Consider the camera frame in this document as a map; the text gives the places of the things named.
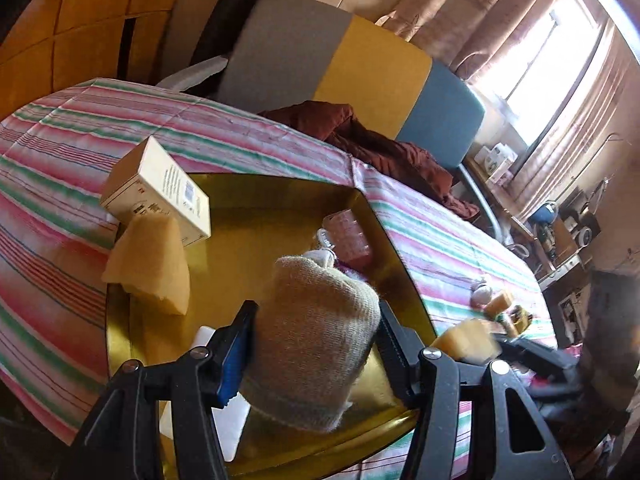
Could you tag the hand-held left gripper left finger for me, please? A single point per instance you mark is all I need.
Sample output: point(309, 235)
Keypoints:
point(235, 360)

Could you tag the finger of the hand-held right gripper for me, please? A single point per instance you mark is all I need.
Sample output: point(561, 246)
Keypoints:
point(540, 360)

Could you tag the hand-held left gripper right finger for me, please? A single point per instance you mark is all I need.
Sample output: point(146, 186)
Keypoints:
point(395, 355)

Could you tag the white foam block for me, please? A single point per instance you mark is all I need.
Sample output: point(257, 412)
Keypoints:
point(235, 425)

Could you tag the grey knit beanie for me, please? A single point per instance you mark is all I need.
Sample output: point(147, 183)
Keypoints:
point(315, 340)

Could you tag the gold metal tin tray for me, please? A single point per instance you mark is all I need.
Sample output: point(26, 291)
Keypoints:
point(250, 240)

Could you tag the pink clear plastic box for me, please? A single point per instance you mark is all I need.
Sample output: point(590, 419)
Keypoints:
point(350, 237)

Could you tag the large yellow sponge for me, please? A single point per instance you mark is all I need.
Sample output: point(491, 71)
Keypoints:
point(150, 265)

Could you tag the beige cardboard box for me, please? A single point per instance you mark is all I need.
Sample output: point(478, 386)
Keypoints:
point(160, 185)

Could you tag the small round clear jar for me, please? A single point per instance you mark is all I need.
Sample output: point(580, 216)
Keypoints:
point(481, 293)

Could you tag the black stereo set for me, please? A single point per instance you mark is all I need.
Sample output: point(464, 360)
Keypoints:
point(580, 215)

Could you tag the wooden side desk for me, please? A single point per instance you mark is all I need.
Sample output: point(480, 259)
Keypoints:
point(530, 230)

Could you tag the blue round container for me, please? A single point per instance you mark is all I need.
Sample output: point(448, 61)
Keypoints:
point(544, 214)

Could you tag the maroon cloth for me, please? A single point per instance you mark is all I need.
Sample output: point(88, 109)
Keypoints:
point(380, 155)

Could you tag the white boxes on desk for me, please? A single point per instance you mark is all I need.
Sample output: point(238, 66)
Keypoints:
point(495, 160)

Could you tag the pink patterned curtain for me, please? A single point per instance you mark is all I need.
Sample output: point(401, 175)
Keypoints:
point(580, 130)
point(475, 15)

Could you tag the striped tablecloth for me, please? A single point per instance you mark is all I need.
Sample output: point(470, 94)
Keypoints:
point(60, 160)

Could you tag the grey yellow blue chair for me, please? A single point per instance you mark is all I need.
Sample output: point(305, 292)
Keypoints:
point(360, 70)

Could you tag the black rolled mat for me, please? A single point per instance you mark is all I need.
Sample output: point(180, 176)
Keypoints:
point(230, 15)

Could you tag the wooden wardrobe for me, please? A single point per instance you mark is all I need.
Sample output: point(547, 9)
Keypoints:
point(75, 25)

